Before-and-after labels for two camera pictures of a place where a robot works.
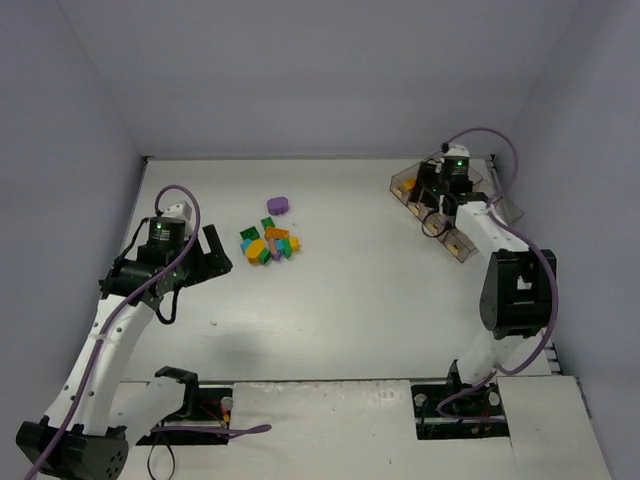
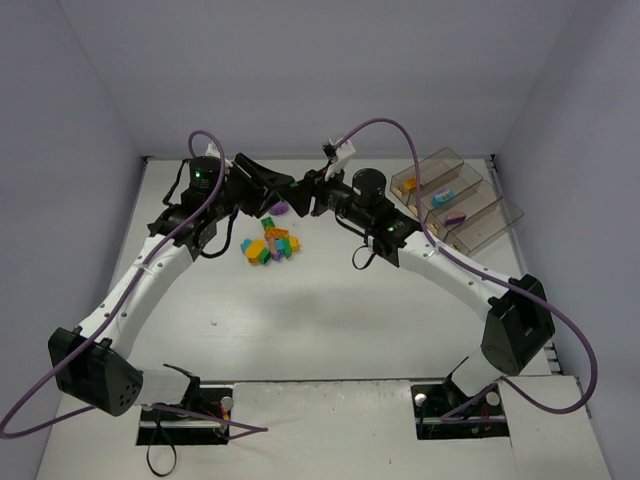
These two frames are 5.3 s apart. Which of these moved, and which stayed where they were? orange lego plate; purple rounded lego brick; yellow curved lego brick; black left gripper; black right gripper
Moved: black left gripper; black right gripper
Stayed: purple rounded lego brick; orange lego plate; yellow curved lego brick
